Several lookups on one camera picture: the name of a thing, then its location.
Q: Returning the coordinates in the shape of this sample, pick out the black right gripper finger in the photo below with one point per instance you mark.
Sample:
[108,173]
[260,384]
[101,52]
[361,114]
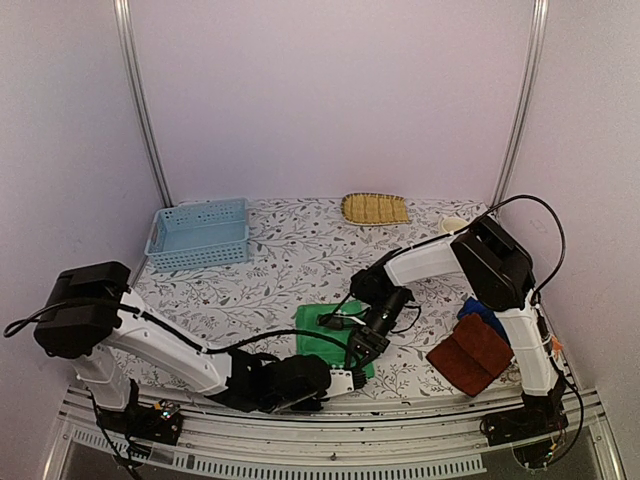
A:
[352,359]
[369,353]

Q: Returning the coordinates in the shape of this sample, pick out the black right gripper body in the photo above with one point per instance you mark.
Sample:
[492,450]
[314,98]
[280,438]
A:
[393,308]

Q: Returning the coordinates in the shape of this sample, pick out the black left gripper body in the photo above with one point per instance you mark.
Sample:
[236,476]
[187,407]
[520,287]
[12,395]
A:
[270,409]

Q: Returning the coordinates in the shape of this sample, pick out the green microfiber towel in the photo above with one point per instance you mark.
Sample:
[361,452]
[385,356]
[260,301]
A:
[307,319]

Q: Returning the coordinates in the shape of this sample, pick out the brown towel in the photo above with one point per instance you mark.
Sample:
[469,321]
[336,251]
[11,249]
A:
[472,356]

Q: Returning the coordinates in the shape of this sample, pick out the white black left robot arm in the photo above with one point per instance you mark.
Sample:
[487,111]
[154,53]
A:
[92,311]

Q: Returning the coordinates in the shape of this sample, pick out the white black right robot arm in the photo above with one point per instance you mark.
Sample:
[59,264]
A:
[500,274]

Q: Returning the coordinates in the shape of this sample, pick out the blue rolled towel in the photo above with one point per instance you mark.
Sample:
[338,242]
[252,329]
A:
[473,306]

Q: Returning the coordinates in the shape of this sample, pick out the woven bamboo tray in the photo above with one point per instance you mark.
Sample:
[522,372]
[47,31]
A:
[374,209]

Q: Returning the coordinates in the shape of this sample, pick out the cream cylindrical cup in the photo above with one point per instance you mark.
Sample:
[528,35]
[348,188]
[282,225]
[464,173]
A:
[451,224]

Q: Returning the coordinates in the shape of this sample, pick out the orange patterned towel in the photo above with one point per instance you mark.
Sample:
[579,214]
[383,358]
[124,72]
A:
[556,346]

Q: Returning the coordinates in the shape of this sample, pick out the light blue plastic basket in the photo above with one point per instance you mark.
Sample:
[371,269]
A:
[199,235]

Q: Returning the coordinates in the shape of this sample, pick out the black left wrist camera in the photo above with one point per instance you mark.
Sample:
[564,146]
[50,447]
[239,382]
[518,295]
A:
[304,376]

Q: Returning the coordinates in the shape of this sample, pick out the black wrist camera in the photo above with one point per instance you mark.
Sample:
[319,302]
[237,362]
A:
[371,285]
[304,376]

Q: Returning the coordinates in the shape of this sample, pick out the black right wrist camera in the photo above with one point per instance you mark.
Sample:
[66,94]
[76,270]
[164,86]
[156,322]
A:
[371,285]

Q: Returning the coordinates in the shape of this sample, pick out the aluminium front rail base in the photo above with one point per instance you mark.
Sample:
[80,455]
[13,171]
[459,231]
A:
[361,438]

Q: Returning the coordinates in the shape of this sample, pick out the right aluminium frame post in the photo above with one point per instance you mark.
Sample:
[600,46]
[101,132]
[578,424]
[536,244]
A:
[535,46]

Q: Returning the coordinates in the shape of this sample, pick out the aluminium frame post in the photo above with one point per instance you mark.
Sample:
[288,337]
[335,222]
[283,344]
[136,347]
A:
[535,46]
[124,25]

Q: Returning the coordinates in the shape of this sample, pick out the left aluminium frame post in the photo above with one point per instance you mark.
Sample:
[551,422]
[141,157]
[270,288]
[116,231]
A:
[124,25]

